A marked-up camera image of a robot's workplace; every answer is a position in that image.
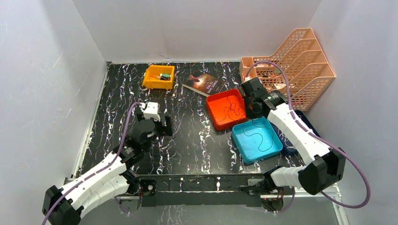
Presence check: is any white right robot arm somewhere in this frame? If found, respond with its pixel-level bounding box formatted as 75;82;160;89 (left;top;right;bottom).
241;78;346;195

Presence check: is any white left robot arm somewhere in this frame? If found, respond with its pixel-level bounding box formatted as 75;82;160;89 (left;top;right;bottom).
42;113;173;225

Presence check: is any orange square tray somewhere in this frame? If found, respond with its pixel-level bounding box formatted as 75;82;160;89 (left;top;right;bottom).
206;89;247;131

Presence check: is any light blue square tray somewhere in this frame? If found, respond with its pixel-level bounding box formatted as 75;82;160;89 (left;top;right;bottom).
231;117;283;165

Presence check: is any yellow plastic parts bin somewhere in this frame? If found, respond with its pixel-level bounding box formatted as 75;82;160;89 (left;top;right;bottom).
142;65;175;90

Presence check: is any dark blue square tray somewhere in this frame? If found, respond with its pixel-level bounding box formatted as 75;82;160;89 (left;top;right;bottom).
271;110;321;156

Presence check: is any dark paperback book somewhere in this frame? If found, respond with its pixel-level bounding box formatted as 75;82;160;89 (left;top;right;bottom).
182;71;225;97

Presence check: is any peach plastic file organizer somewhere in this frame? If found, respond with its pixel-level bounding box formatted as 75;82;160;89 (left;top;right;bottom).
239;28;336;112

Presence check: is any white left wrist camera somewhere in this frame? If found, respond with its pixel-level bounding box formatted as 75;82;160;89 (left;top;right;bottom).
140;102;161;121

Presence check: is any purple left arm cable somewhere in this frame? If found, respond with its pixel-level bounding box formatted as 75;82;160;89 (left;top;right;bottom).
41;102;145;225

